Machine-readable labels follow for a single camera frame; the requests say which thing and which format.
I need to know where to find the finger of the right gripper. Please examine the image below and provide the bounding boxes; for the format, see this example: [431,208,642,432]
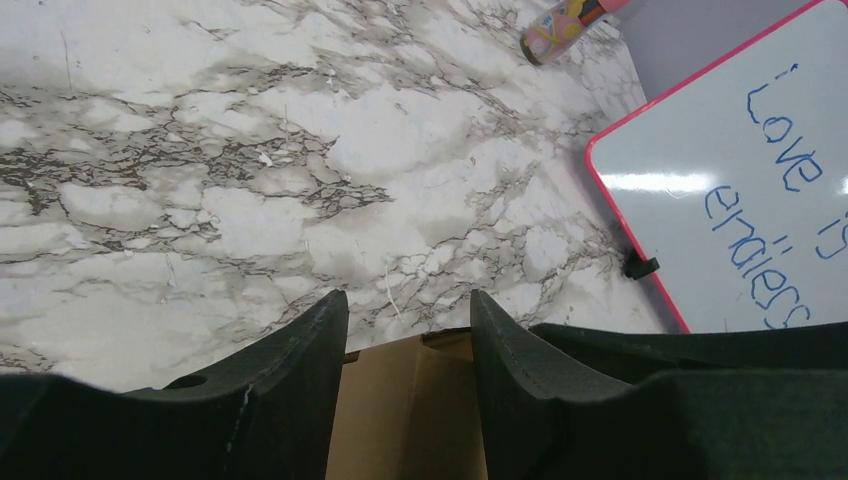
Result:
[530,323,847,384]

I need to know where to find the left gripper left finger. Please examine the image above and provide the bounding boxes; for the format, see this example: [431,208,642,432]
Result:
[1,290,349,479]

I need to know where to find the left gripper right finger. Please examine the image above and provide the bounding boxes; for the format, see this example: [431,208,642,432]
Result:
[470,291,847,479]

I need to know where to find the brown cardboard box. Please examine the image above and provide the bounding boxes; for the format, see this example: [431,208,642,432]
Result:
[326,327,488,479]

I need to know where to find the small black whiteboard clip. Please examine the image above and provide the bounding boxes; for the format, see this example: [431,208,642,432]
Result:
[623,252,660,280]

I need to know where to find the pink-framed whiteboard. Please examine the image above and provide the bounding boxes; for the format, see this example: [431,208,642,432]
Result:
[586,1,847,333]

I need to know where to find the pink-capped small bottle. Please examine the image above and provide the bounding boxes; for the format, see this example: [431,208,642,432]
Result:
[520,0,631,66]

